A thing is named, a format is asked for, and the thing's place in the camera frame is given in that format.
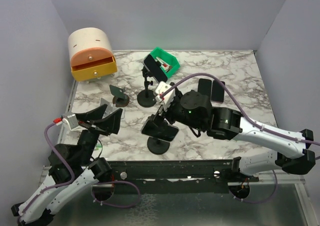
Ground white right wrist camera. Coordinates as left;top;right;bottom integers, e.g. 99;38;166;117
153;81;177;111

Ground silver folding phone stand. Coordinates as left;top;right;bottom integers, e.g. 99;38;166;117
100;98;119;118

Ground green marker left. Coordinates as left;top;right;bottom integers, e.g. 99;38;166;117
95;139;103;152

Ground black phone on tall stand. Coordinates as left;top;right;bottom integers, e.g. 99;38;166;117
143;54;168;83

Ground black front rail bar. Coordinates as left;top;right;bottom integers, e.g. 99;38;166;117
92;160;248;195

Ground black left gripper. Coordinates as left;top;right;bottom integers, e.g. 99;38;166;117
75;104;123;165

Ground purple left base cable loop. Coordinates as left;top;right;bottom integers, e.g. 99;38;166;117
91;180;141;208

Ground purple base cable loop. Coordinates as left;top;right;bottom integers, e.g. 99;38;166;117
232;169;279;204
91;180;141;208

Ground pink-edged black phone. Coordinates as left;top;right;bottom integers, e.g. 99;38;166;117
210;81;225;103

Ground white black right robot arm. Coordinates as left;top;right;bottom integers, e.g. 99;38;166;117
141;90;316;181

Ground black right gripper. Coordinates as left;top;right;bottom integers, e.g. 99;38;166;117
148;91;205;132

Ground brown round-base phone stand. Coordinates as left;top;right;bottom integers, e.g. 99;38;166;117
109;85;130;108

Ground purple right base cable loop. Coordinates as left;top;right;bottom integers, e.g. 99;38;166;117
232;169;279;204

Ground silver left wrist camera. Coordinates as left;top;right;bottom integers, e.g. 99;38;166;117
53;112;81;131

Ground items inside green bin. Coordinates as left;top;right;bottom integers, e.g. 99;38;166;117
155;57;173;72

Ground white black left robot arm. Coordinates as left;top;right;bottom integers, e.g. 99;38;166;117
11;104;123;225

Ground silver-edged phone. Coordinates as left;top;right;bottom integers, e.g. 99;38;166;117
141;120;179;142

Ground beige orange drawer box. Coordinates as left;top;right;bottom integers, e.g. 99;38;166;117
67;27;118;82

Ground green plastic bin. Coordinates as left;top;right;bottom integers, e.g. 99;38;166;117
150;47;180;78

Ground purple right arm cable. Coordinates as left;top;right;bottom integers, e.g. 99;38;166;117
159;72;320;146

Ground black tall phone stand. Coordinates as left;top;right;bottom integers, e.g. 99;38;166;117
137;67;156;108

